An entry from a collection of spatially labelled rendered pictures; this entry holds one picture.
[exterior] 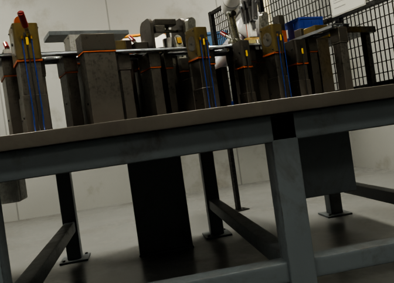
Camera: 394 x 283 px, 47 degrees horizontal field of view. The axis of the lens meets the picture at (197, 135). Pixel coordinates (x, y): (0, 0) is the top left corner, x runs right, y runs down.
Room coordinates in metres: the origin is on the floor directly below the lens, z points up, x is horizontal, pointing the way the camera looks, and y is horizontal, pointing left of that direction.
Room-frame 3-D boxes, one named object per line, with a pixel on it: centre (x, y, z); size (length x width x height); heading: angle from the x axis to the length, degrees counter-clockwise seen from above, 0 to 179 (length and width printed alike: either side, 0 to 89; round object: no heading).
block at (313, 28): (2.16, -0.63, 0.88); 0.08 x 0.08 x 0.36; 28
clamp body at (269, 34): (1.93, -0.38, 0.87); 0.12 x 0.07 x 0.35; 28
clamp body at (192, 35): (1.79, -0.06, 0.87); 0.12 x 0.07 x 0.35; 28
